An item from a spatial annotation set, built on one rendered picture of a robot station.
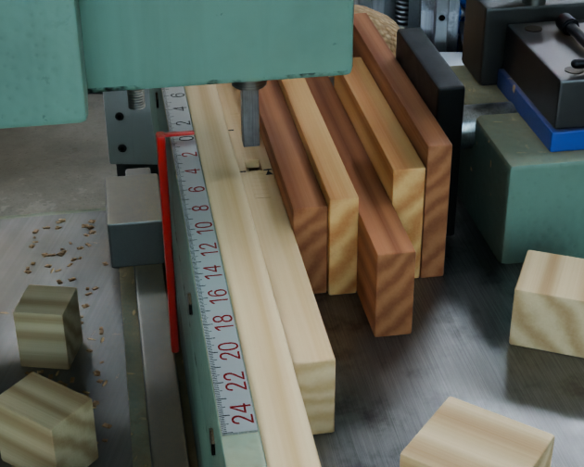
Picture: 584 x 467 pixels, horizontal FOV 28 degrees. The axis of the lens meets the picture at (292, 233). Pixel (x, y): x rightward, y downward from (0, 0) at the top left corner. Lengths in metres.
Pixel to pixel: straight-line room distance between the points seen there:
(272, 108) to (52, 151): 2.19
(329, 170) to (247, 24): 0.09
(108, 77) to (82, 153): 2.24
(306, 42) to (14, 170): 2.22
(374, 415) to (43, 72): 0.22
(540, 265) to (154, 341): 0.26
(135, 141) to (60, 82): 0.66
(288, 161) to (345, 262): 0.07
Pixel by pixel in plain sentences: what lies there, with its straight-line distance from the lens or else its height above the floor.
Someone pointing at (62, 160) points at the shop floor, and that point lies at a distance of 2.80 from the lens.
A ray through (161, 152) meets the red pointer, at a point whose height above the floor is 0.95.
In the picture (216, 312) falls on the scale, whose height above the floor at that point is 0.96.
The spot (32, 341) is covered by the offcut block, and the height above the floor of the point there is 0.82.
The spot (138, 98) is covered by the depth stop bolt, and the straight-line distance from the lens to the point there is 0.68.
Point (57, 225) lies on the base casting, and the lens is 0.89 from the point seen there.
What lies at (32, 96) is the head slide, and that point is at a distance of 0.55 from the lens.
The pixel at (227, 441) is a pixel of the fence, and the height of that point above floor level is 0.96.
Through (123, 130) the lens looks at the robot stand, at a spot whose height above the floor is 0.72.
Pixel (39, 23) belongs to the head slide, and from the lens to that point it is 0.54.
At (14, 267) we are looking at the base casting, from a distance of 0.84.
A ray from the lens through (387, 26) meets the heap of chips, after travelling 0.89.
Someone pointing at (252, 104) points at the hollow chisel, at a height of 0.98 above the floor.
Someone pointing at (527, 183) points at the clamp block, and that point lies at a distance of 0.62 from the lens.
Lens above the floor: 1.23
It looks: 30 degrees down
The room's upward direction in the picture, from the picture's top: straight up
